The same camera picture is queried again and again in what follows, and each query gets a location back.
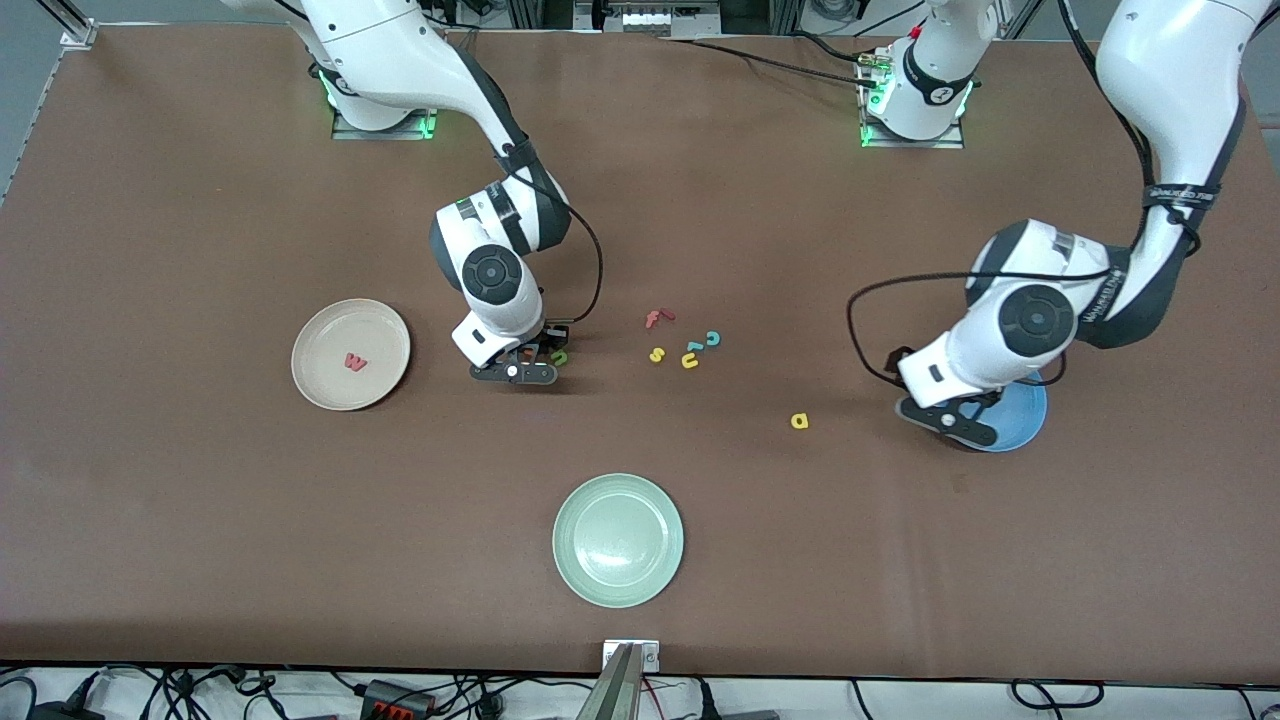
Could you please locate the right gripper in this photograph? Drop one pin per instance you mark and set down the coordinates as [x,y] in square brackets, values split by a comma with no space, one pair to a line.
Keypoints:
[548,337]

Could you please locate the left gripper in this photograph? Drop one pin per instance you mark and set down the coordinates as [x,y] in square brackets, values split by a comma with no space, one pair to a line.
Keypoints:
[992,398]

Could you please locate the red foam letter w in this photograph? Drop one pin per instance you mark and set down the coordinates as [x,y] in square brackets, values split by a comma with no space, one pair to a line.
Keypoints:
[357,362]

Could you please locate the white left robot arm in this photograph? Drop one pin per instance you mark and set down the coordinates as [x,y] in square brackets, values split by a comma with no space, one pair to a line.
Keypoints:
[1170,80]

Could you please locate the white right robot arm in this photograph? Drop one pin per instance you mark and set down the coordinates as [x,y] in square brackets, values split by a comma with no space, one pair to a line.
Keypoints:
[400,50]

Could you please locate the blue round plate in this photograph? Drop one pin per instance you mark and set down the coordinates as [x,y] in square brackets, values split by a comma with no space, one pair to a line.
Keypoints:
[1025,420]

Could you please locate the beige brown round plate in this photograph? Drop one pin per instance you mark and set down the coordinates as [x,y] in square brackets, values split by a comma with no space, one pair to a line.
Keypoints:
[340,390]

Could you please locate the pale green round plate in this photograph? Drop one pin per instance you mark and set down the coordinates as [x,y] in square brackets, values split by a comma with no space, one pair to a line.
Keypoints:
[618,540]

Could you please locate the grey aluminium profile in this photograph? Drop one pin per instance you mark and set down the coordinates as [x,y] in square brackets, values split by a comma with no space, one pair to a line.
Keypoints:
[615,695]

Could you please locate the black red power strip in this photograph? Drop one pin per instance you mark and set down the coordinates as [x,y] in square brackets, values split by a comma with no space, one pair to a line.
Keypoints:
[395,698]

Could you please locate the black power plug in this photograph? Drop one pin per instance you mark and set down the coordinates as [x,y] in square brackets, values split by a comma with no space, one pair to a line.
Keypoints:
[708,700]

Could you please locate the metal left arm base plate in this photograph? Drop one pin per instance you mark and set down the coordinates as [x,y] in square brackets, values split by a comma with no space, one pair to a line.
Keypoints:
[945,143]

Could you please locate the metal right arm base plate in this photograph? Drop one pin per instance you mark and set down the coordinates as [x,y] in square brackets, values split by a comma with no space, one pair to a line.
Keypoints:
[345,130]

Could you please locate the white metal bracket plate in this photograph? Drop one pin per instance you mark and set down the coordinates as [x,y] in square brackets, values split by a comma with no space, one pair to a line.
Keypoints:
[650,655]

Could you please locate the metal table corner bracket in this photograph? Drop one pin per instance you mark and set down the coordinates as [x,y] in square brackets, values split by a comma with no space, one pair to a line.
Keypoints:
[78,38]

